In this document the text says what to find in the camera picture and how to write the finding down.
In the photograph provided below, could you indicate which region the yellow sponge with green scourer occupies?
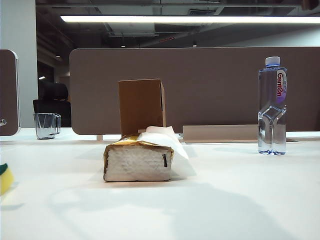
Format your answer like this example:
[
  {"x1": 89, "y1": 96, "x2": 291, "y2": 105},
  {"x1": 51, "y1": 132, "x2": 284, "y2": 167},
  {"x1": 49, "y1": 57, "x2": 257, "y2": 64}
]
[{"x1": 0, "y1": 162, "x2": 15, "y2": 197}]

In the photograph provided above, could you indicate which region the clear plastic water bottle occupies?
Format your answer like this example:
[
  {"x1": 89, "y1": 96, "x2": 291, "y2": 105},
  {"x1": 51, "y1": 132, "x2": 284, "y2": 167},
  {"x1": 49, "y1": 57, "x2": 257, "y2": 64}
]
[{"x1": 257, "y1": 56, "x2": 288, "y2": 156}]

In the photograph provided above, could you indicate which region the white tissue sheet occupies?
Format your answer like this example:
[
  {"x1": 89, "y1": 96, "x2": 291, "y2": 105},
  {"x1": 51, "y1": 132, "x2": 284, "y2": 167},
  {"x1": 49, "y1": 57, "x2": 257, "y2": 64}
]
[{"x1": 137, "y1": 125, "x2": 197, "y2": 177}]

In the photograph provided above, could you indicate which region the brown cardboard box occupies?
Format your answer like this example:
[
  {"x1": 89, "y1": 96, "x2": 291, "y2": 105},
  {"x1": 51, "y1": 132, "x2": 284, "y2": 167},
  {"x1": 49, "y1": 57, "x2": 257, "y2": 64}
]
[{"x1": 117, "y1": 78, "x2": 167, "y2": 137}]

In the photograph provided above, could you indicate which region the gold wrapped tissue pack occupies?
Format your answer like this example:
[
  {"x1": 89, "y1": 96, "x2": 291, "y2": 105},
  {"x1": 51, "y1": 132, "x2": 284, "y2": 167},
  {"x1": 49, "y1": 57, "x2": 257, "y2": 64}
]
[{"x1": 101, "y1": 134, "x2": 175, "y2": 183}]

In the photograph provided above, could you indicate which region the wide brown desk partition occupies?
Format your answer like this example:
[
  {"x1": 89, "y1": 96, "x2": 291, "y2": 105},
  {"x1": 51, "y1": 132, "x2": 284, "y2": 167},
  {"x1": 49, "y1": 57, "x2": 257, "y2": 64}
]
[{"x1": 68, "y1": 46, "x2": 320, "y2": 137}]

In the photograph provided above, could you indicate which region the long ceiling light strip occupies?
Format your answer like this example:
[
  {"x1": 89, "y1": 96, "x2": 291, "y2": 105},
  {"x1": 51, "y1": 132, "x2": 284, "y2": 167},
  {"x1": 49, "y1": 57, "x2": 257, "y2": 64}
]
[{"x1": 59, "y1": 15, "x2": 320, "y2": 25}]

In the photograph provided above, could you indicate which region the black office chair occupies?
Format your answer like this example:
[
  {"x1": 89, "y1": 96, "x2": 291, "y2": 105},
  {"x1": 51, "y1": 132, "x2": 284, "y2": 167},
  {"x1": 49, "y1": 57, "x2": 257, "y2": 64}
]
[{"x1": 32, "y1": 81, "x2": 72, "y2": 128}]

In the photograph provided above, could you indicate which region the clear glass mug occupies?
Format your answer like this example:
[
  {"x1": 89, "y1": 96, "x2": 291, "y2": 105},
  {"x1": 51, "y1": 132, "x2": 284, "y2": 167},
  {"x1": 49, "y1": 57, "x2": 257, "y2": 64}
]
[{"x1": 33, "y1": 112, "x2": 62, "y2": 140}]

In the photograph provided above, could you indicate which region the narrow brown desk partition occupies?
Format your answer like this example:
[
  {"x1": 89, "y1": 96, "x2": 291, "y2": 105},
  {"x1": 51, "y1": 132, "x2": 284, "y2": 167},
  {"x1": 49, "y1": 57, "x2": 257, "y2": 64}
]
[{"x1": 0, "y1": 48, "x2": 20, "y2": 137}]

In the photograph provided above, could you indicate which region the beige desk cable tray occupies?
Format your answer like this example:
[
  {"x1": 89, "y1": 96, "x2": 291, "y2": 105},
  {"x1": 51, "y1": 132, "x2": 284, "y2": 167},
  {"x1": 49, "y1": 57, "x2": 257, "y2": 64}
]
[{"x1": 182, "y1": 125, "x2": 260, "y2": 144}]

